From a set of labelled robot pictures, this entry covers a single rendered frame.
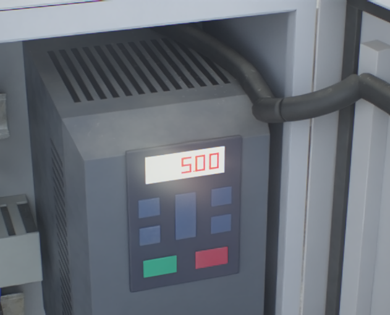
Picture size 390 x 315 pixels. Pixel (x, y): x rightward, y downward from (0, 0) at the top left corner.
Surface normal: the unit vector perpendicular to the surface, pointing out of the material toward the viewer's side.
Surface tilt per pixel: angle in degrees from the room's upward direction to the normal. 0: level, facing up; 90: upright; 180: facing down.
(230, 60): 45
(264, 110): 84
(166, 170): 90
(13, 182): 90
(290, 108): 71
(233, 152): 90
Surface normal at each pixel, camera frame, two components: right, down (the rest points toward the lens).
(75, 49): 0.00, -0.89
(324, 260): 0.51, 0.39
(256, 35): -0.95, 0.14
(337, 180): -0.86, 0.23
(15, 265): 0.31, 0.43
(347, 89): 0.03, -0.18
